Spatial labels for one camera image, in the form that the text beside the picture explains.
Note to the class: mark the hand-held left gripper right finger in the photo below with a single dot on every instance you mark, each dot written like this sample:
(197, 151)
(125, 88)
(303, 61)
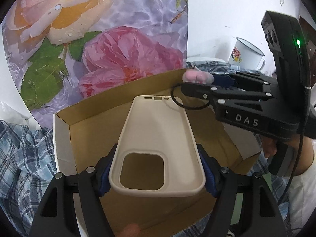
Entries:
(208, 175)

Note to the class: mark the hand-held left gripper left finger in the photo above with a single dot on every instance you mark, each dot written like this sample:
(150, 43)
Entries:
(103, 177)

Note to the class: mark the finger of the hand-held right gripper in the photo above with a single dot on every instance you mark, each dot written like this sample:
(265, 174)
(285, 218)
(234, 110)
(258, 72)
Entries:
(223, 79)
(197, 90)

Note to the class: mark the pink plush toy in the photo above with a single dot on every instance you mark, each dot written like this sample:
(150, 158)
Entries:
(195, 76)

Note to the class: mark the cream phone case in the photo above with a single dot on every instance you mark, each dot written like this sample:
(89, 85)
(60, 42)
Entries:
(158, 128)

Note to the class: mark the person's right forearm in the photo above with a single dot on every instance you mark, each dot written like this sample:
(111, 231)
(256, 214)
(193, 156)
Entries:
(305, 158)

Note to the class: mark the person's right hand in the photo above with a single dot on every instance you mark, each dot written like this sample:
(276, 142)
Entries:
(269, 149)

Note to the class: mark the white enamel mug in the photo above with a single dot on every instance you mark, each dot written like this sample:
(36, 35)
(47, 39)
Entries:
(244, 54)

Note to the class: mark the clear plastic bag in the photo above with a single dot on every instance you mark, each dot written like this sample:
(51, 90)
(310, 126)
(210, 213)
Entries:
(12, 114)

